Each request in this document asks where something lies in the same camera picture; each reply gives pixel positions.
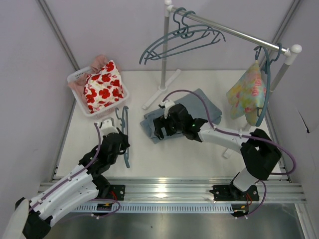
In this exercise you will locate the white plastic laundry basket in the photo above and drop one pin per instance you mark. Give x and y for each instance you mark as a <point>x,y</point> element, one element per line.
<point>103,112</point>

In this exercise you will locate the pink cloth in basket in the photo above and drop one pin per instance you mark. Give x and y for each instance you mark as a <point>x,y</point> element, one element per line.
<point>78,84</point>

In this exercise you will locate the white metal clothes rack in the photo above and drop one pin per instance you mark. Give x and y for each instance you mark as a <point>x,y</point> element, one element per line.
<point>185,31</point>

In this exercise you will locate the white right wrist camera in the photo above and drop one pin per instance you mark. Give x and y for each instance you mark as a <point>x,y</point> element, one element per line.
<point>166,105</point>

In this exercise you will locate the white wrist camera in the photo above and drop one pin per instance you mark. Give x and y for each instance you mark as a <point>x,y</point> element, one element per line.
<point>107,126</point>
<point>166,105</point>

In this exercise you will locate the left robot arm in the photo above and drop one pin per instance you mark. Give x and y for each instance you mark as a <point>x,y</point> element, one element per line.
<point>84,183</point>

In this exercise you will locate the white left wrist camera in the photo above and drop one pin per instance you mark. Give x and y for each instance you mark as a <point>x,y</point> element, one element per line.
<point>107,126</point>

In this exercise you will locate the teal hanger holding cloth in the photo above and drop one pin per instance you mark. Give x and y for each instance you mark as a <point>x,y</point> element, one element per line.
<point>261,111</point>

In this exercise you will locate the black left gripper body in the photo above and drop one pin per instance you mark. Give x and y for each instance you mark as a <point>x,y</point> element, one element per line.
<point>120,140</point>

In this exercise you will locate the light blue denim skirt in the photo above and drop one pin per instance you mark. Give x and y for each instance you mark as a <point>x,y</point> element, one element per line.
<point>193,105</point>

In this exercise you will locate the white slotted cable duct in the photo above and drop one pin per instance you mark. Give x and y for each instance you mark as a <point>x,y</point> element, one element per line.
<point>161,208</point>

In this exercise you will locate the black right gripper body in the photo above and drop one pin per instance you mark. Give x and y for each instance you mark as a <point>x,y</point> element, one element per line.
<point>161,125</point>

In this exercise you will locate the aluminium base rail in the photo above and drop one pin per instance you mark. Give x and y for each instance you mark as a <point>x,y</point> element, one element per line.
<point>196,190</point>

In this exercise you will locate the red poppy floral cloth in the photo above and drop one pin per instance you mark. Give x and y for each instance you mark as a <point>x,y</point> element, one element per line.
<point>103,88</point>

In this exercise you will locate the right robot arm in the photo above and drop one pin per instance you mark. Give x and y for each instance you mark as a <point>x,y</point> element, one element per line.
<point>259,153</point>

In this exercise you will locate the pastel floral hanging cloth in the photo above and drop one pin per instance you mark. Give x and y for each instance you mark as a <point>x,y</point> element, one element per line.
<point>247,96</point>

